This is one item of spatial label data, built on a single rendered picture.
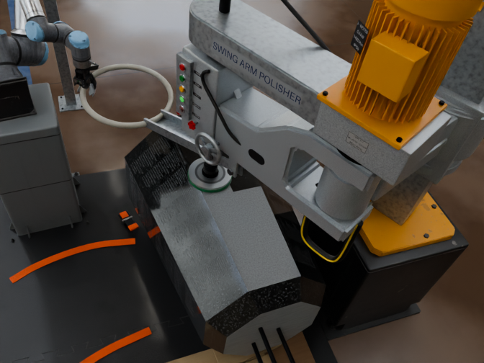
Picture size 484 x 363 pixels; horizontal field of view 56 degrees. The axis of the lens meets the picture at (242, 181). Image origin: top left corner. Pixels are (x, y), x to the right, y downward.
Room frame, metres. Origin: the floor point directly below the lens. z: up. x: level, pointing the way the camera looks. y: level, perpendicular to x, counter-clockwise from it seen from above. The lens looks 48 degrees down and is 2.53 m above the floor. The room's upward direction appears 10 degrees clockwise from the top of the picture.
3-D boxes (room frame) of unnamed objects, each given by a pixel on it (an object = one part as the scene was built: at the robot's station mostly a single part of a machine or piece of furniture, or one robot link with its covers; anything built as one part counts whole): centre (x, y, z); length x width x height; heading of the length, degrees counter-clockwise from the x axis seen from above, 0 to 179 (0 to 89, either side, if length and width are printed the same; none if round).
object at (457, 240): (1.59, -0.80, 0.37); 0.66 x 0.66 x 0.74; 26
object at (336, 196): (1.11, -0.37, 1.39); 0.19 x 0.19 x 0.20
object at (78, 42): (1.88, 0.90, 1.22); 0.10 x 0.09 x 0.12; 57
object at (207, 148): (1.33, 0.14, 1.24); 0.15 x 0.10 x 0.15; 53
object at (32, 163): (1.76, 1.27, 0.43); 0.50 x 0.50 x 0.85; 30
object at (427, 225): (1.59, -0.80, 0.76); 0.49 x 0.49 x 0.05; 26
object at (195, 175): (1.50, 0.16, 0.89); 0.21 x 0.21 x 0.01
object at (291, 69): (1.29, -0.12, 1.66); 0.96 x 0.25 x 0.17; 53
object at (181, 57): (1.45, 0.29, 1.41); 0.08 x 0.03 x 0.28; 53
